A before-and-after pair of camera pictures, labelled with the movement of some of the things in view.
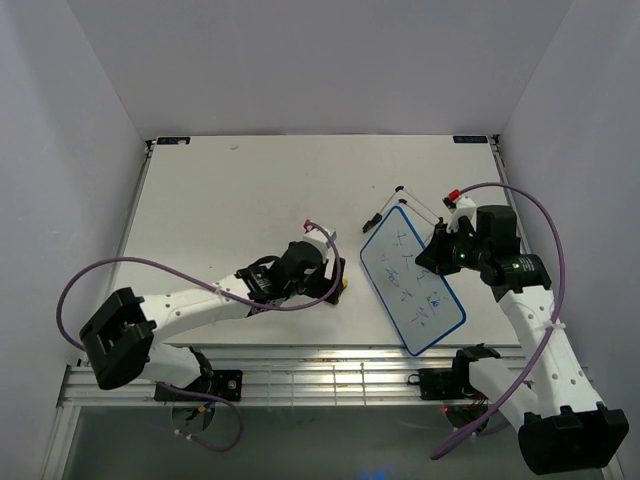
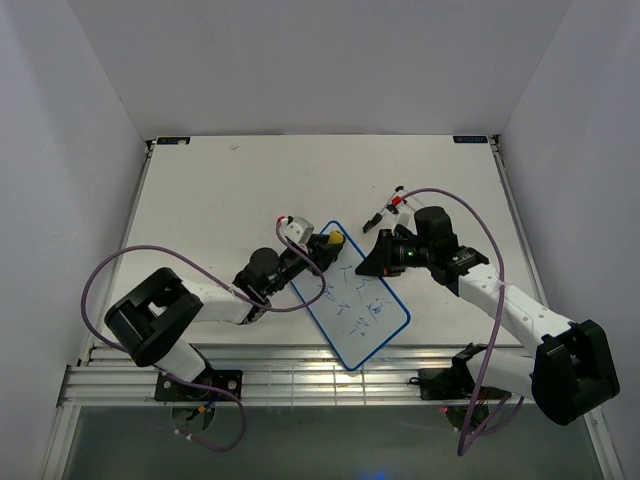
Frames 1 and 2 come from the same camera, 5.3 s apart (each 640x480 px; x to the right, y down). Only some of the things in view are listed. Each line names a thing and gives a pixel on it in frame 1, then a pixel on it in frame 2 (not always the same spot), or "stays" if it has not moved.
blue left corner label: [173, 141] stays
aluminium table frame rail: [287, 374] stays
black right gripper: [434, 256] → [380, 261]
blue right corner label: [470, 139] stays
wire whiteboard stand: [377, 217] stays
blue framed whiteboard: [420, 304] → [360, 311]
